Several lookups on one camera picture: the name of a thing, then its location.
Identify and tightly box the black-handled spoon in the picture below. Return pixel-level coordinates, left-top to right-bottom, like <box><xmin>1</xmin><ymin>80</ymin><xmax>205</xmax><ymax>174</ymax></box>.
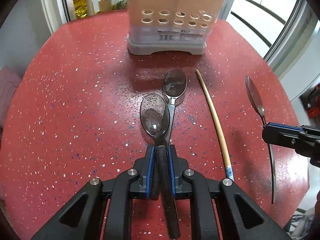
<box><xmin>245</xmin><ymin>75</ymin><xmax>277</xmax><ymax>205</ymax></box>

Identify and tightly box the dark-handled metal spoon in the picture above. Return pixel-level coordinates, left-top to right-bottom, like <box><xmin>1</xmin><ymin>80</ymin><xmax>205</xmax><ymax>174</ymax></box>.
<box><xmin>140</xmin><ymin>93</ymin><xmax>181</xmax><ymax>239</ymax></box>

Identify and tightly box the blue-patterned end chopstick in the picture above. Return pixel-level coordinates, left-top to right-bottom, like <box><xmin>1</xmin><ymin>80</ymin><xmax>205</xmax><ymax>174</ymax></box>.
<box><xmin>196</xmin><ymin>69</ymin><xmax>234</xmax><ymax>180</ymax></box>

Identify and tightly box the grey-handled spoon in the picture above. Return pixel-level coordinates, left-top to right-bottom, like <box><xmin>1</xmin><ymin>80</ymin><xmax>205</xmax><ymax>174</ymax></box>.
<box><xmin>163</xmin><ymin>69</ymin><xmax>187</xmax><ymax>146</ymax></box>

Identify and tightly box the white refrigerator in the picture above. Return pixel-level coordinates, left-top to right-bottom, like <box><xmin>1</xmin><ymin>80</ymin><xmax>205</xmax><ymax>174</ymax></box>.
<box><xmin>224</xmin><ymin>0</ymin><xmax>304</xmax><ymax>58</ymax></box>

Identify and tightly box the pink plastic stool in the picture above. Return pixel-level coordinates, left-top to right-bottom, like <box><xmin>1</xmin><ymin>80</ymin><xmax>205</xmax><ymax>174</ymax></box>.
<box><xmin>0</xmin><ymin>67</ymin><xmax>21</xmax><ymax>128</ymax></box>

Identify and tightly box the beige utensil holder caddy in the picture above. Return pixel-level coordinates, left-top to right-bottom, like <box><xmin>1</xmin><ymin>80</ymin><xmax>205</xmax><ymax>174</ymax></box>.
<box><xmin>127</xmin><ymin>0</ymin><xmax>225</xmax><ymax>55</ymax></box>

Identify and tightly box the yellow foil bag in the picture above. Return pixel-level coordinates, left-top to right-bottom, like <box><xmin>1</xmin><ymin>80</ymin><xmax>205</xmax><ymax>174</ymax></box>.
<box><xmin>73</xmin><ymin>0</ymin><xmax>88</xmax><ymax>19</ymax></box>

